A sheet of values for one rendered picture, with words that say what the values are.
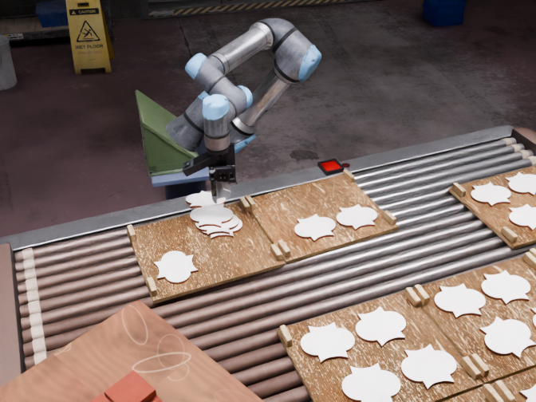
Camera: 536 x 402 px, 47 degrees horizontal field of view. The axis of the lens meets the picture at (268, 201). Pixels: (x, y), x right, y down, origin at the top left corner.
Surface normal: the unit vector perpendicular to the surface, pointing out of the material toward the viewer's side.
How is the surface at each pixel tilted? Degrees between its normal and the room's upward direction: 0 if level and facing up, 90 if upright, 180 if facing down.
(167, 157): 90
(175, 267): 0
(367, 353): 0
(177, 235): 0
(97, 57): 78
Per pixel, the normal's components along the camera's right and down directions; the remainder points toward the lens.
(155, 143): 0.26, 0.57
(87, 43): 0.16, 0.38
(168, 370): 0.00, -0.81
